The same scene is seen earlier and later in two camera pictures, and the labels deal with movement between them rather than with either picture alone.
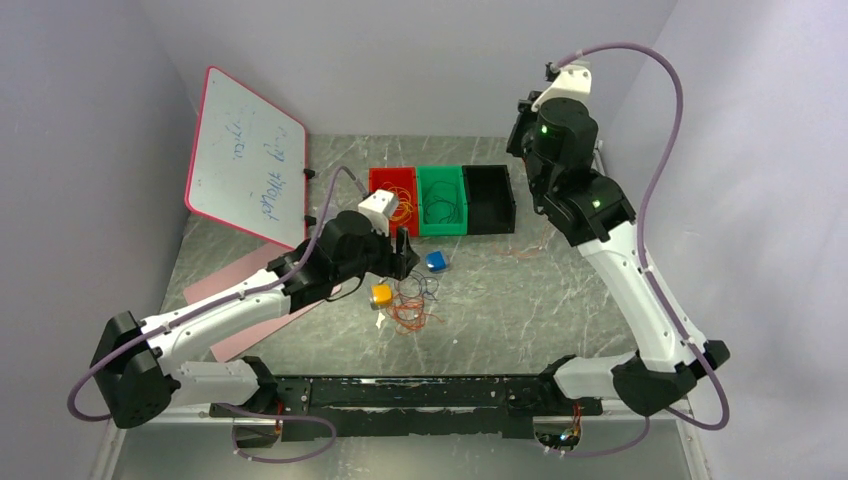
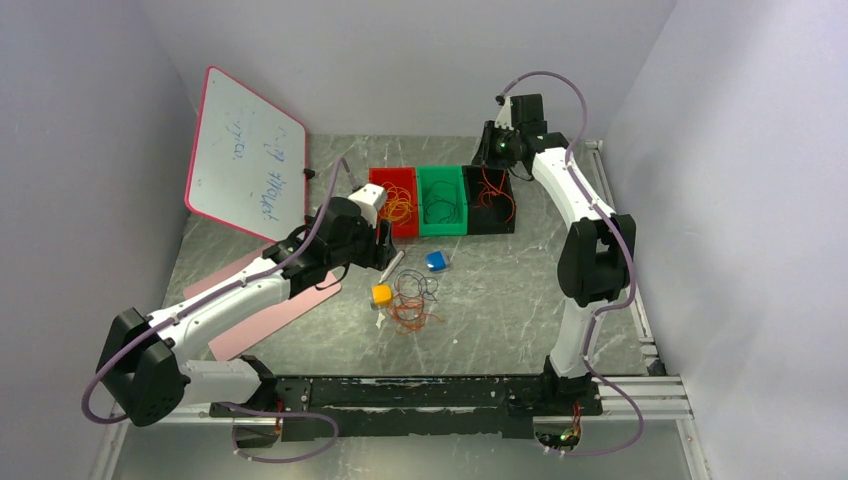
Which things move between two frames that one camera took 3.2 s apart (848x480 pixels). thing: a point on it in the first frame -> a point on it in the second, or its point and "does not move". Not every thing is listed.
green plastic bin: x=442 y=204 does not move
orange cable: x=523 y=254 -> x=490 y=189
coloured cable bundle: x=406 y=307 does not move
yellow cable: x=404 y=209 does not move
